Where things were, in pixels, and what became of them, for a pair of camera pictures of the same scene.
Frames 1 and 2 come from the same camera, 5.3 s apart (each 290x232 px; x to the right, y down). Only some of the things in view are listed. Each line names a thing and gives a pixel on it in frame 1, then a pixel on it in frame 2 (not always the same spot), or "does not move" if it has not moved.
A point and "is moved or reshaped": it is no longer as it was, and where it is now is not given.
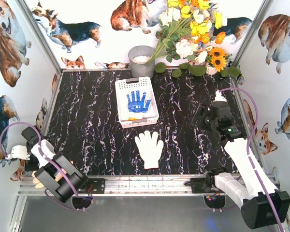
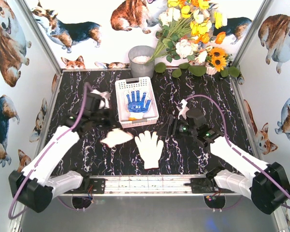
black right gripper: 198,116 to 170,128
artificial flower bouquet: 189,29 does not move
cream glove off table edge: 58,176 is moved or reshaped
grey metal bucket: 138,56 does not move
